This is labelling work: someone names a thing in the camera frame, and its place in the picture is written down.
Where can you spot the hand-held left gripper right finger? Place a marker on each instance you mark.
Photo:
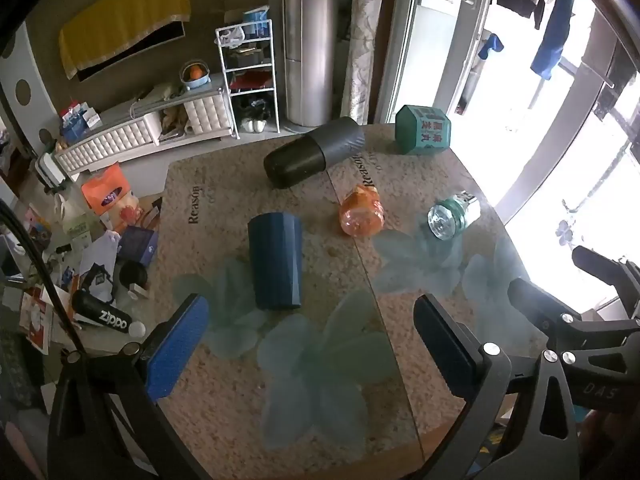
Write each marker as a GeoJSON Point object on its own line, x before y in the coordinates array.
{"type": "Point", "coordinates": [442, 345]}

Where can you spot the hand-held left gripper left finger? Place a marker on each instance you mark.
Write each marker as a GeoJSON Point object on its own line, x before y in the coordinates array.
{"type": "Point", "coordinates": [172, 345]}

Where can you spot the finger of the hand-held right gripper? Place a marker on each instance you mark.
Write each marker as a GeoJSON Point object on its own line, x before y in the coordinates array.
{"type": "Point", "coordinates": [607, 267]}
{"type": "Point", "coordinates": [555, 310]}

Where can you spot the dark blue cup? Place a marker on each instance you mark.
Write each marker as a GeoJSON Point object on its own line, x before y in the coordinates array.
{"type": "Point", "coordinates": [276, 260]}

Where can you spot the white ball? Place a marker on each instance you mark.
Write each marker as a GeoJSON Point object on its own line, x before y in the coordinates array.
{"type": "Point", "coordinates": [137, 329]}

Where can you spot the black mug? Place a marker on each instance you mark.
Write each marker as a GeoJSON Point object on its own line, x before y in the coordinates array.
{"type": "Point", "coordinates": [132, 276]}

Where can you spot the black cylindrical case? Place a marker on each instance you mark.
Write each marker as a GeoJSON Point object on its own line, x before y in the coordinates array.
{"type": "Point", "coordinates": [100, 312]}

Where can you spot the dark blue box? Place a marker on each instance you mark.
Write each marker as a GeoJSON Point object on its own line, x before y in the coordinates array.
{"type": "Point", "coordinates": [140, 245]}

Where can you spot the clear glass jar silver lid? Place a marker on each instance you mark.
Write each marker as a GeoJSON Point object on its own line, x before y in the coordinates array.
{"type": "Point", "coordinates": [450, 215]}

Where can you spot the orange plastic bottle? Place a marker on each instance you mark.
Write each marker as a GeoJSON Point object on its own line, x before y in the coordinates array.
{"type": "Point", "coordinates": [361, 212]}

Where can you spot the orange snack packet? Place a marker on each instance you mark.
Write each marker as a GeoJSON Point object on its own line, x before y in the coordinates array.
{"type": "Point", "coordinates": [107, 195]}

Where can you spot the white tufted cabinet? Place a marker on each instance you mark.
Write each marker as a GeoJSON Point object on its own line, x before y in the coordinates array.
{"type": "Point", "coordinates": [130, 135]}

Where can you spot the green octagonal box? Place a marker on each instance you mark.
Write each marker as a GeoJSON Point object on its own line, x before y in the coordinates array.
{"type": "Point", "coordinates": [422, 130]}

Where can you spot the grey and black thermos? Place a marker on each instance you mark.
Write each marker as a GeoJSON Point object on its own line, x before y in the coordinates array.
{"type": "Point", "coordinates": [310, 152]}

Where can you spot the white shoes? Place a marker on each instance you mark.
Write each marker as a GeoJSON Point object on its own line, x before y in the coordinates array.
{"type": "Point", "coordinates": [253, 125]}

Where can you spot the blue tissue packs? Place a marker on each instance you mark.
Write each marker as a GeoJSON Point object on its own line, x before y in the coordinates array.
{"type": "Point", "coordinates": [80, 122]}

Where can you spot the blue hanging garment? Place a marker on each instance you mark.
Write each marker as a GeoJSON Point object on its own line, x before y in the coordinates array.
{"type": "Point", "coordinates": [552, 30]}

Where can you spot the small blue hanging cloth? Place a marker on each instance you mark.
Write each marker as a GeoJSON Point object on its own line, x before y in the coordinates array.
{"type": "Point", "coordinates": [490, 46]}

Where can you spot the blue fruit basket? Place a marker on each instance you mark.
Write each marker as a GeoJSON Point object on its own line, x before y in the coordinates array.
{"type": "Point", "coordinates": [194, 76]}

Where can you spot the black television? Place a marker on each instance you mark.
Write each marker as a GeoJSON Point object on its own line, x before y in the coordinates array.
{"type": "Point", "coordinates": [150, 40]}

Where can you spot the patterned curtain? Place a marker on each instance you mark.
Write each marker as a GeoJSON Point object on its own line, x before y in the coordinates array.
{"type": "Point", "coordinates": [364, 40]}

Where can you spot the silver column air conditioner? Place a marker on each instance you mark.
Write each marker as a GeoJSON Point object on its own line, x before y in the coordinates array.
{"type": "Point", "coordinates": [308, 45]}

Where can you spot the yellow cloth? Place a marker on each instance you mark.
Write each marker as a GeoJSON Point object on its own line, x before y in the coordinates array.
{"type": "Point", "coordinates": [125, 15]}

